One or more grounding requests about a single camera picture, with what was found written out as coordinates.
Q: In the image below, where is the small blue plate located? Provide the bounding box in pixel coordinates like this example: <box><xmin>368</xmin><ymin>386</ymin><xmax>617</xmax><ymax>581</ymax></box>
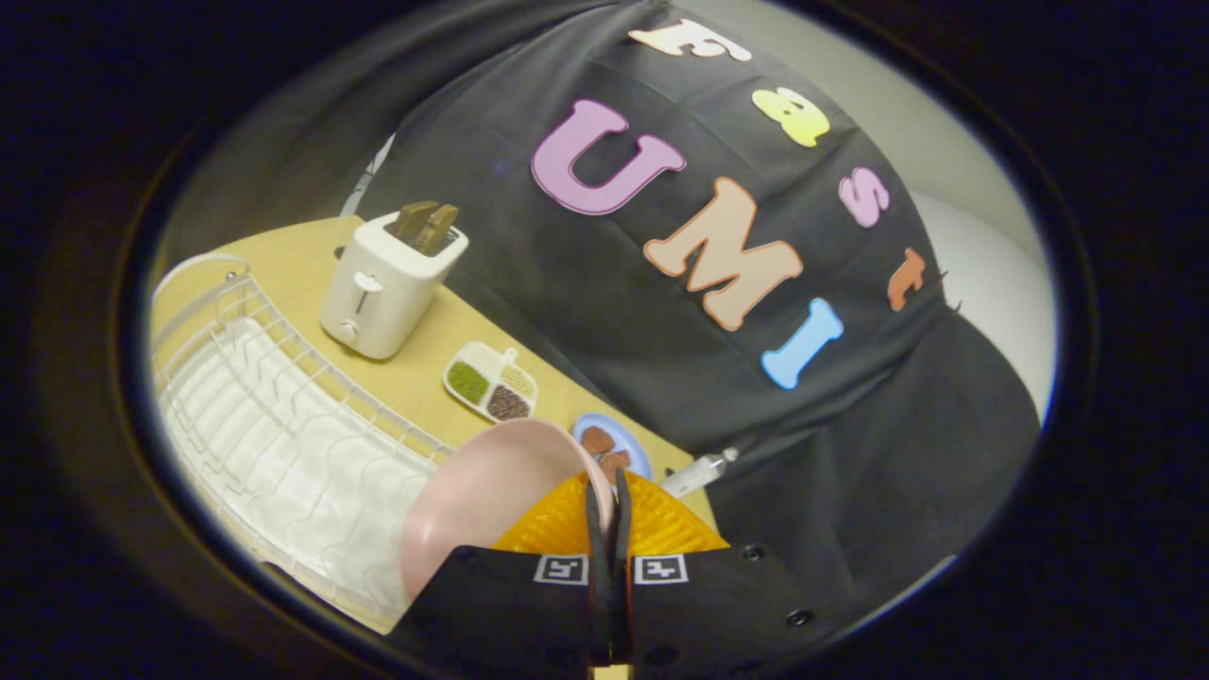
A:
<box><xmin>572</xmin><ymin>413</ymin><xmax>654</xmax><ymax>481</ymax></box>

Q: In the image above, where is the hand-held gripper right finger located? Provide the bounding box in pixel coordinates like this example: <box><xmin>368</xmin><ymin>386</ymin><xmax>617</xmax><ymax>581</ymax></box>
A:
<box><xmin>612</xmin><ymin>468</ymin><xmax>832</xmax><ymax>673</ymax></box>

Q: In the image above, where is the white toaster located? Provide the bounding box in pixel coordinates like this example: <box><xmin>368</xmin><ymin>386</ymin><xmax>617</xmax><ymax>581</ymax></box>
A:
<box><xmin>319</xmin><ymin>212</ymin><xmax>469</xmax><ymax>361</ymax></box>

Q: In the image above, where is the brown toast slice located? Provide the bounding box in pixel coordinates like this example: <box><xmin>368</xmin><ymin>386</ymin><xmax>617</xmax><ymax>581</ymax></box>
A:
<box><xmin>417</xmin><ymin>205</ymin><xmax>460</xmax><ymax>257</ymax></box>
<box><xmin>394</xmin><ymin>200</ymin><xmax>440</xmax><ymax>242</ymax></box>

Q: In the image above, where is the clear plastic bottle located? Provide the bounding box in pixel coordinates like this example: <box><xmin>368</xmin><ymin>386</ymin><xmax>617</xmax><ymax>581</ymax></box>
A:
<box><xmin>658</xmin><ymin>448</ymin><xmax>740</xmax><ymax>499</ymax></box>

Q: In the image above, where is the pink plate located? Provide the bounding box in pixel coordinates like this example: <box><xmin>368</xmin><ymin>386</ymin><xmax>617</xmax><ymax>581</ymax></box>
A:
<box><xmin>399</xmin><ymin>419</ymin><xmax>617</xmax><ymax>603</ymax></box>

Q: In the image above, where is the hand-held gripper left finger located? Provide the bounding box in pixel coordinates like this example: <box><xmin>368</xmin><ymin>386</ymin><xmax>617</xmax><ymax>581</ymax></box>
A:
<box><xmin>389</xmin><ymin>472</ymin><xmax>615</xmax><ymax>673</ymax></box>

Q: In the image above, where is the black backdrop cloth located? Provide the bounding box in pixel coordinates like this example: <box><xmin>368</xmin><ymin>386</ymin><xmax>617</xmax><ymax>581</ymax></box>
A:
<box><xmin>351</xmin><ymin>0</ymin><xmax>1042</xmax><ymax>615</ymax></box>

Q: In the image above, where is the white divided grain dish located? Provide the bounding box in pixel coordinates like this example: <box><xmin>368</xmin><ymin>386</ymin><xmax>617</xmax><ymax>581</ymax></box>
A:
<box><xmin>443</xmin><ymin>342</ymin><xmax>539</xmax><ymax>424</ymax></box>

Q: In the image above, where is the white wire dish rack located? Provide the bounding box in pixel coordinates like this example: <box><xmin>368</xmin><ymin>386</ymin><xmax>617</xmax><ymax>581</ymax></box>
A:
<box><xmin>151</xmin><ymin>253</ymin><xmax>456</xmax><ymax>626</ymax></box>

